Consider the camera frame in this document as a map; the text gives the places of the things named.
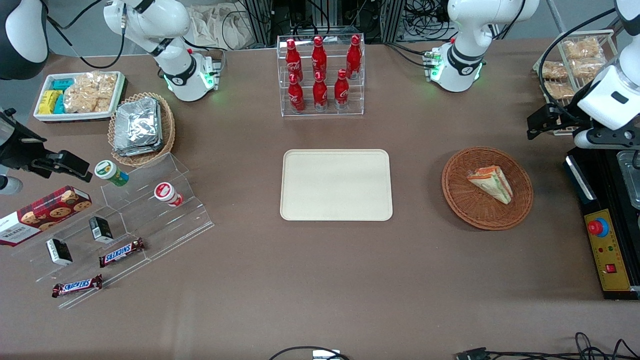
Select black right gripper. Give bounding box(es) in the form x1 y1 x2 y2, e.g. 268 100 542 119
0 108 94 183

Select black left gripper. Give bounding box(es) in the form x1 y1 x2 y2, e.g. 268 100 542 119
527 102 587 141

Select black machine housing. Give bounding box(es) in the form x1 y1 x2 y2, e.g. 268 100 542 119
564 146 640 301

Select white wire rack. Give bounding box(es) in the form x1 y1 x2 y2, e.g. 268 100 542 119
532 29 619 137

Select white rectangular snack tray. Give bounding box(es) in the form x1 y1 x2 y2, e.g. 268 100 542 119
33 71 127 123

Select steel pan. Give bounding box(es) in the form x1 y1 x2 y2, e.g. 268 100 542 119
616 150 640 210

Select clear acrylic stepped display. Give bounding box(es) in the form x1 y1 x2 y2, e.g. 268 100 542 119
12 152 216 310

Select yellow control panel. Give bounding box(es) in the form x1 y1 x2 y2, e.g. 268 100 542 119
583 208 632 292

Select green lid snack cup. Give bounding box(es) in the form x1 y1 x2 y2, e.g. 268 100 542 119
94 160 130 188

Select oval light wicker basket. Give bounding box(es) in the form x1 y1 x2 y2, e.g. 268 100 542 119
107 92 176 167

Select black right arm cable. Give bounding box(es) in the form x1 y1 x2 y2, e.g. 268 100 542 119
47 0 127 70

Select tangled black cables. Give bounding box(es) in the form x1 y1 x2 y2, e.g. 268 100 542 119
487 332 640 360

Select yellow snack pack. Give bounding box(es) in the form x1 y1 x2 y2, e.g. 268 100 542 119
38 90 63 115

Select black cable connector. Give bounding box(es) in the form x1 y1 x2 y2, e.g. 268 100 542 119
454 347 492 360

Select red cola bottle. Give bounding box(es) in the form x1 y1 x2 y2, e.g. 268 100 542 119
285 39 303 84
333 69 350 110
346 35 363 80
288 72 306 114
311 36 328 81
312 71 329 112

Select clear acrylic bottle rack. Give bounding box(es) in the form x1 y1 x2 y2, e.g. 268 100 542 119
276 34 366 118

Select red tartan cookie box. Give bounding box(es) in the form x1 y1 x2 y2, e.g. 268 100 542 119
0 185 93 247

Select small black box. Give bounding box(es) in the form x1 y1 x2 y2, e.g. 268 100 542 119
46 238 74 266
89 216 114 244

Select red lid snack cup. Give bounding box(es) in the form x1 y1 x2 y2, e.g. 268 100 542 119
153 182 184 208

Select aluminium frame post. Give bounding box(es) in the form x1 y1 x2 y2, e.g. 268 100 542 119
380 0 407 44
244 0 274 47

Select bagged pastry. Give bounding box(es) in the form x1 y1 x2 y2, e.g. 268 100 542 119
570 58 608 79
562 37 604 60
543 81 576 101
541 61 569 81

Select beige plastic tray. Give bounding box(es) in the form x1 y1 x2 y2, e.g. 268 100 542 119
280 149 394 222

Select round brown wicker basket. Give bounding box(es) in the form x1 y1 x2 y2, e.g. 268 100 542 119
441 146 534 231

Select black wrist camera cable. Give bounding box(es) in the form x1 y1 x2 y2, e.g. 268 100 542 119
537 7 617 121

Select grey metal stand leg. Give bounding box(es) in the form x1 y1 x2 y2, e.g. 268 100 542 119
546 0 569 34

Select triangle sandwich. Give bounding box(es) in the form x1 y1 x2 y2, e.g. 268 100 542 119
466 165 514 206

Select black looped cable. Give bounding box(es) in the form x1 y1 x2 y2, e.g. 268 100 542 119
269 345 352 360

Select brown Snickers bar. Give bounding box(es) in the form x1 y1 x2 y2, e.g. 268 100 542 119
51 274 104 299
98 238 146 268

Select clear bag of crackers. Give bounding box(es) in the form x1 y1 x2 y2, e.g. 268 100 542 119
63 71 119 114

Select silver foil container stack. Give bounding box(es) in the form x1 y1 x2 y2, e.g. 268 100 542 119
113 97 164 157

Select black cable bundle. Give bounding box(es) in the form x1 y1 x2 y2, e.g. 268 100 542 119
404 0 454 42

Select beige cloth bag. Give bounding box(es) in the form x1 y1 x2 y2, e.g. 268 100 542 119
188 2 257 51

